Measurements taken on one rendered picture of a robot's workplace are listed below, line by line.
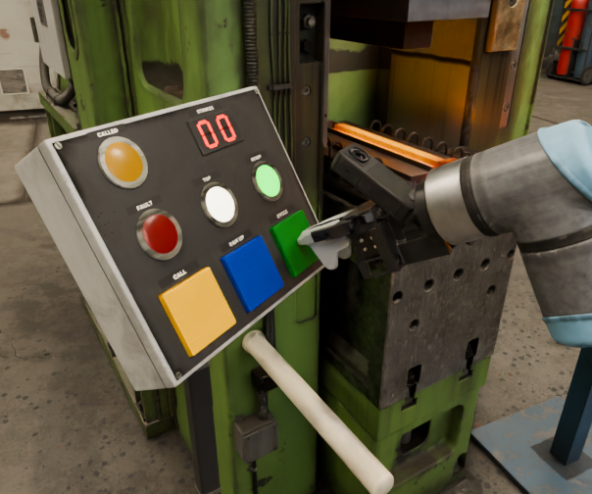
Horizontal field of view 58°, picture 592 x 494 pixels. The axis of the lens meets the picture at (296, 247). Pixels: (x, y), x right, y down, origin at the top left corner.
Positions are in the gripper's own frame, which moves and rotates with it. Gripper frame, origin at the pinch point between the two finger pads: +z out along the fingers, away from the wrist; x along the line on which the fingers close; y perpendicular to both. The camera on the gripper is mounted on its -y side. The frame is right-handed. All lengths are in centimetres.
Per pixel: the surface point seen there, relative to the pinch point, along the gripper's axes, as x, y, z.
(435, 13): 41.0, -22.0, -13.3
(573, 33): 794, -2, 84
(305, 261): -0.7, 3.6, 1.3
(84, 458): 7, 47, 124
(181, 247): -18.1, -6.2, 2.0
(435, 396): 46, 57, 22
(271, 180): 0.5, -8.4, 1.6
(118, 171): -21.3, -16.4, 1.6
